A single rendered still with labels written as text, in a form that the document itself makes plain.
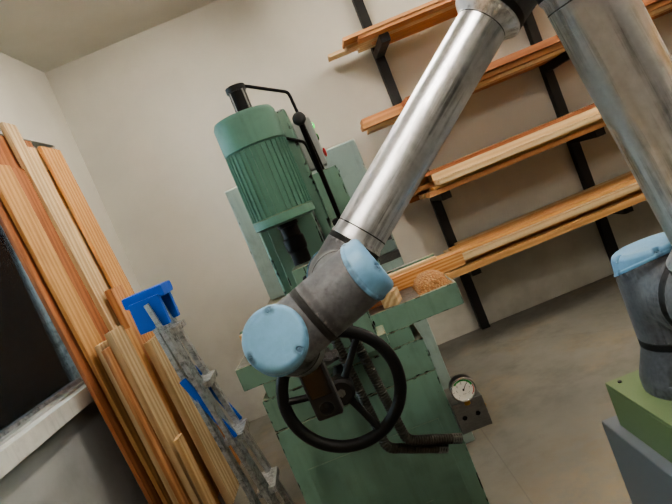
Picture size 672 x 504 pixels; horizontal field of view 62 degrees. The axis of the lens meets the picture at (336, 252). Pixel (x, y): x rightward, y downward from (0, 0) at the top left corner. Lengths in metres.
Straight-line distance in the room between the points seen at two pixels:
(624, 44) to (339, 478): 1.16
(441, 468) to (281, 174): 0.86
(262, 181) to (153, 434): 1.57
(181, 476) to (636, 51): 2.44
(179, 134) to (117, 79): 0.54
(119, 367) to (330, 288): 2.03
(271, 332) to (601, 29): 0.60
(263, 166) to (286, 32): 2.56
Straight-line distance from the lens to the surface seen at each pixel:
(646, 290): 1.10
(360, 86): 3.89
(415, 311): 1.42
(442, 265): 1.57
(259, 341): 0.74
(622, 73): 0.89
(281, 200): 1.47
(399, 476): 1.55
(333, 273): 0.74
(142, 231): 4.00
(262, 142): 1.48
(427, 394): 1.48
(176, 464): 2.78
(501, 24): 0.99
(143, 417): 2.71
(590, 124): 3.68
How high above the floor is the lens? 1.20
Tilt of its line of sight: 5 degrees down
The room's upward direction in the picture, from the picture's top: 22 degrees counter-clockwise
